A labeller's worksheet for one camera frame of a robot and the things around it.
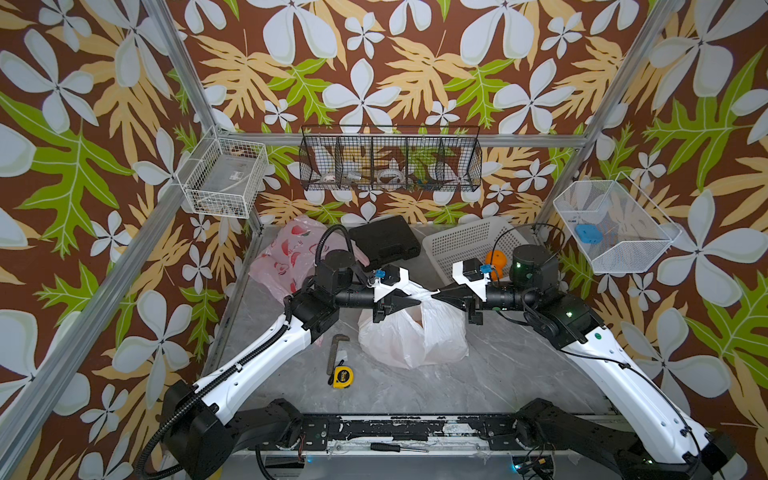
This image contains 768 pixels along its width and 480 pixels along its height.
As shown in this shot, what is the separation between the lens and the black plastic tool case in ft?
3.50

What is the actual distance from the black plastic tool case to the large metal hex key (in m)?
0.27

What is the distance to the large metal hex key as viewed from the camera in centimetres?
86
